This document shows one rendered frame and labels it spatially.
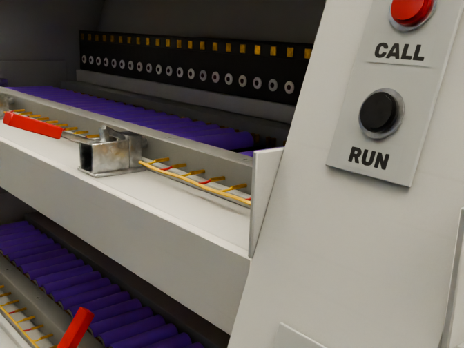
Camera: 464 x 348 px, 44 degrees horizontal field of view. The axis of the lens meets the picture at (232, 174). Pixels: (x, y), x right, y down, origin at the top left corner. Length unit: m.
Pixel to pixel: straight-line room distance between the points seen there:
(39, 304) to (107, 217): 0.22
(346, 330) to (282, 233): 0.05
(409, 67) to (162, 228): 0.16
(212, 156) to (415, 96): 0.17
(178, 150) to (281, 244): 0.16
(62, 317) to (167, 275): 0.24
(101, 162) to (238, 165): 0.10
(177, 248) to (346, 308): 0.11
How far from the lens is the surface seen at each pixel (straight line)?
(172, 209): 0.33
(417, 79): 0.23
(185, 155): 0.39
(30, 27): 0.84
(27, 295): 0.60
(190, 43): 0.61
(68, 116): 0.54
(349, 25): 0.26
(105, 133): 0.41
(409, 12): 0.24
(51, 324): 0.55
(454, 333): 0.21
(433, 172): 0.22
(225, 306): 0.29
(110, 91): 0.71
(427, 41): 0.23
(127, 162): 0.41
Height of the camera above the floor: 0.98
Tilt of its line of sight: 2 degrees down
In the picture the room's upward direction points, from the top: 16 degrees clockwise
